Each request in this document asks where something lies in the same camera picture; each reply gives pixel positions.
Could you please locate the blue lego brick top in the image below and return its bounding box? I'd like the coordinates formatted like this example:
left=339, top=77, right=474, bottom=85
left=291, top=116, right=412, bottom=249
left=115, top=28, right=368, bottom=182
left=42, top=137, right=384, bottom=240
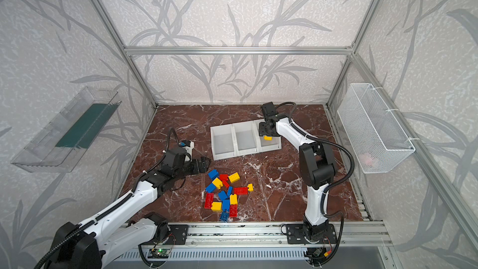
left=208, top=169, right=220, bottom=181

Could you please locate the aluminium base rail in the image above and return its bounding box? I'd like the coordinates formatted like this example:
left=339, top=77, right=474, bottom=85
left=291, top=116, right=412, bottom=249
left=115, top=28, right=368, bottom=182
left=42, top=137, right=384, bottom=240
left=76, top=221, right=393, bottom=249

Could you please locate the yellow six-stud lego brick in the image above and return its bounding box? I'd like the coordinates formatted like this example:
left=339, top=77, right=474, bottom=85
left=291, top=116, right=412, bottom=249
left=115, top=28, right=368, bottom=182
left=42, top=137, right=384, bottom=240
left=228, top=173, right=240, bottom=183

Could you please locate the blue lego brick bottom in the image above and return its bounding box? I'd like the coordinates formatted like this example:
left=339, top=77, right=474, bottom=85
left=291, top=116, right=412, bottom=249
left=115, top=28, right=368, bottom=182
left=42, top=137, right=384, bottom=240
left=220, top=211, right=230, bottom=222

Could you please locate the clear plastic wall tray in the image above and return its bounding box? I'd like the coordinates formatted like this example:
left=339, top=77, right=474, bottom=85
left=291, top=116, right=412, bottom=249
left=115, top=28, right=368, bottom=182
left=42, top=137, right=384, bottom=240
left=11, top=87, right=122, bottom=173

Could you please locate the white wire mesh basket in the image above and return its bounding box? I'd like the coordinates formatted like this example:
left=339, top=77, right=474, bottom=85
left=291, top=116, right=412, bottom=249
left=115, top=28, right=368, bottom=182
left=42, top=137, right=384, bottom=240
left=337, top=83, right=415, bottom=174

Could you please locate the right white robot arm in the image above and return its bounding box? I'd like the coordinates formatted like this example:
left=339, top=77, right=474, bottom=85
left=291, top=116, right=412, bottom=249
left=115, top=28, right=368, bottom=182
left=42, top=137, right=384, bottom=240
left=259, top=102, right=356, bottom=243

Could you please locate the pink object in basket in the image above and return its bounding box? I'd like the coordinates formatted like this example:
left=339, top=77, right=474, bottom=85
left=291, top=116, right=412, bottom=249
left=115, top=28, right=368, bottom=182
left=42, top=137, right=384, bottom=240
left=358, top=153, right=378, bottom=168

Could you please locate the white bin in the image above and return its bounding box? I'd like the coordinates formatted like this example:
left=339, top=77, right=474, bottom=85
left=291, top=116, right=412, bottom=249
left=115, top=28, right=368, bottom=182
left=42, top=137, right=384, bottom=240
left=253, top=119, right=282, bottom=153
left=210, top=124, right=237, bottom=161
left=232, top=121, right=258, bottom=156

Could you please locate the red lego brick bottom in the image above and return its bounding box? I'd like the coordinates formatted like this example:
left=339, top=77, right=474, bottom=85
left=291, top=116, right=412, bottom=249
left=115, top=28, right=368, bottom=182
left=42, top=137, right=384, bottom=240
left=229, top=205, right=238, bottom=218

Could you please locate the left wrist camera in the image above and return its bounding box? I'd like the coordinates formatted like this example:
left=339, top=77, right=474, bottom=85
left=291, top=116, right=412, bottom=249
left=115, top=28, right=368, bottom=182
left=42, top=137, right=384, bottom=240
left=179, top=139, right=195, bottom=161

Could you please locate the red eight-stud lego brick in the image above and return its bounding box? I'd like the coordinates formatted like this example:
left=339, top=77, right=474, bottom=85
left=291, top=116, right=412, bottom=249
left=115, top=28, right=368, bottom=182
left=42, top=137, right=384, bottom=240
left=234, top=187, right=249, bottom=196

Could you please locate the right white bin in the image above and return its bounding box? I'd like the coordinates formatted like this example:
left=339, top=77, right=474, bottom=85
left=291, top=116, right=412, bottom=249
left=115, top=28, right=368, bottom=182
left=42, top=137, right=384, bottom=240
left=253, top=119, right=282, bottom=153

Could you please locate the green circuit board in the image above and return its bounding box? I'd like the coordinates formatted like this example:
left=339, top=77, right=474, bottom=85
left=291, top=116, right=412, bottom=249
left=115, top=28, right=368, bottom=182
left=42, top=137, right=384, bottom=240
left=147, top=248, right=172, bottom=260

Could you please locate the red lego brick small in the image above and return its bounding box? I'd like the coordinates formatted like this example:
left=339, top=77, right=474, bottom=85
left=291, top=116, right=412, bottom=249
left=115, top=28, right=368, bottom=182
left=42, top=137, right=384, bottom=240
left=219, top=174, right=229, bottom=182

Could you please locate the left white bin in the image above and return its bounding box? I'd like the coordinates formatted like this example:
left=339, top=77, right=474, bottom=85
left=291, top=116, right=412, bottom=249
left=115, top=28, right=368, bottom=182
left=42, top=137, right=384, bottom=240
left=210, top=124, right=237, bottom=161

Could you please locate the blue lego brick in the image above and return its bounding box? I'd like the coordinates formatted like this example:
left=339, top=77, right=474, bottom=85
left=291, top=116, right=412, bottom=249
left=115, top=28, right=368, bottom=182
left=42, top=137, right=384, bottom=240
left=218, top=191, right=229, bottom=202
left=208, top=169, right=220, bottom=181
left=222, top=199, right=230, bottom=212
left=205, top=183, right=217, bottom=193
left=220, top=211, right=230, bottom=222

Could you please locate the middle white bin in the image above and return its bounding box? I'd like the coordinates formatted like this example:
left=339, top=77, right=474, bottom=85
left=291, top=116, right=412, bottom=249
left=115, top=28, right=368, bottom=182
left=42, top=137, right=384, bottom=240
left=232, top=121, right=258, bottom=156

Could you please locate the red lego brick long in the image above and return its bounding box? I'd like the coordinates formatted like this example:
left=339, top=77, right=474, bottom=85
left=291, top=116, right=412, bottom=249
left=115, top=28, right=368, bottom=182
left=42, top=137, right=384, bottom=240
left=204, top=193, right=214, bottom=209

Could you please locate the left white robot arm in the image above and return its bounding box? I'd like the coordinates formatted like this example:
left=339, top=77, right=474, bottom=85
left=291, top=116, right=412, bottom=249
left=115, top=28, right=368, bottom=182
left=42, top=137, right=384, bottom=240
left=35, top=147, right=212, bottom=269

